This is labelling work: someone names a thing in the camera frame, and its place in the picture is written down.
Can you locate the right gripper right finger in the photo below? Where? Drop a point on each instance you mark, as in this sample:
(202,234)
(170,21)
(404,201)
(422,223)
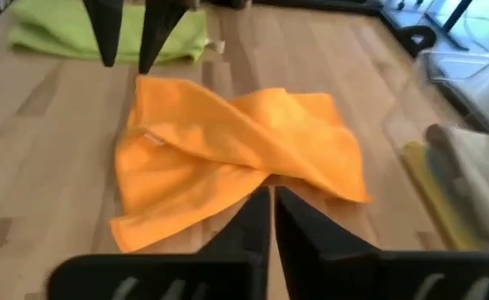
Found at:
(373,277)

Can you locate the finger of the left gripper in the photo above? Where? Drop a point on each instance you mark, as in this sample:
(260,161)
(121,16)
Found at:
(161,29)
(106,29)

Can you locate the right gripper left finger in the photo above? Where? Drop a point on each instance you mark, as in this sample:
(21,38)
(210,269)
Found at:
(165,277)

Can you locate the green microfiber towel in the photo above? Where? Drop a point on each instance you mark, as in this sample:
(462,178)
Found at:
(61,29)

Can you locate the teal microfiber towel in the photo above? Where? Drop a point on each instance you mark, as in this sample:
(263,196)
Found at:
(437,166)

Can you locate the orange microfiber towel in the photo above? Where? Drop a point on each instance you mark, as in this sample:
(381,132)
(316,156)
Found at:
(227,154)

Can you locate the grey microfiber towel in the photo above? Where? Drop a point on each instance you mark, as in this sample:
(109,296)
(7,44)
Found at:
(477,179)

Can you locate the black table clamp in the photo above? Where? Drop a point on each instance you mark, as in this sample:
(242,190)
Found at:
(415,31)

